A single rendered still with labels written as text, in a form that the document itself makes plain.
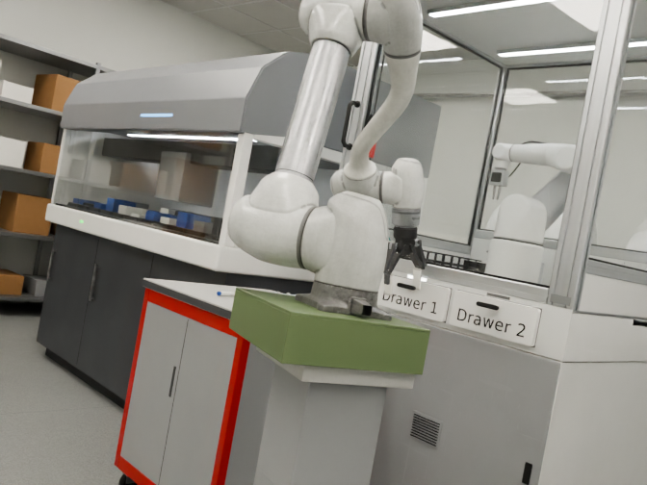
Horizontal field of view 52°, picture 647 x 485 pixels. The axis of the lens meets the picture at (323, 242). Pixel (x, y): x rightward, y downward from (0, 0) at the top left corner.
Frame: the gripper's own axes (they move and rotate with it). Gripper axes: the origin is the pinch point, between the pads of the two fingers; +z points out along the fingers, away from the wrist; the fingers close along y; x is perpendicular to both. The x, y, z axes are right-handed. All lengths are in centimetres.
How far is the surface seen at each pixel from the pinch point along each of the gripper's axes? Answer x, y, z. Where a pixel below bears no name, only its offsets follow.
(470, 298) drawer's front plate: -20.2, 8.2, 0.5
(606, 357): -52, 34, 16
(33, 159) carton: 392, 21, -24
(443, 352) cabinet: -12.9, 6.1, 19.2
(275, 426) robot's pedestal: -23, -69, 19
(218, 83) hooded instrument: 109, 2, -69
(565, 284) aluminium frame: -49, 12, -9
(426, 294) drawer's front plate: -3.3, 7.8, 2.5
